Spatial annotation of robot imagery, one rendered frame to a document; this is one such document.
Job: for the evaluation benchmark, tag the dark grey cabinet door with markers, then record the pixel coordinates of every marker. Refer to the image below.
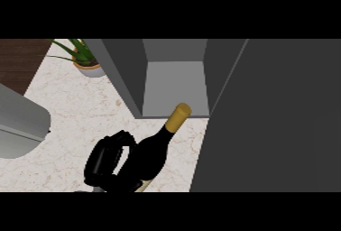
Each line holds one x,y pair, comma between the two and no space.
270,120

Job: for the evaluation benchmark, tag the black wine bottle gold cap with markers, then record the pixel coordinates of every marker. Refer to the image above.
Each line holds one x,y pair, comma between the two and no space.
152,150

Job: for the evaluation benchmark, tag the grey open cabinet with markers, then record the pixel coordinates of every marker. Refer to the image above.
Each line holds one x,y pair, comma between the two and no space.
172,84

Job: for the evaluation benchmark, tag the green plant in pot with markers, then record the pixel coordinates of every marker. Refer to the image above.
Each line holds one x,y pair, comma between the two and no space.
84,58

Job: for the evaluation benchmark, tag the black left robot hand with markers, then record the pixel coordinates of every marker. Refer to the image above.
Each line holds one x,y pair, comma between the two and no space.
102,162

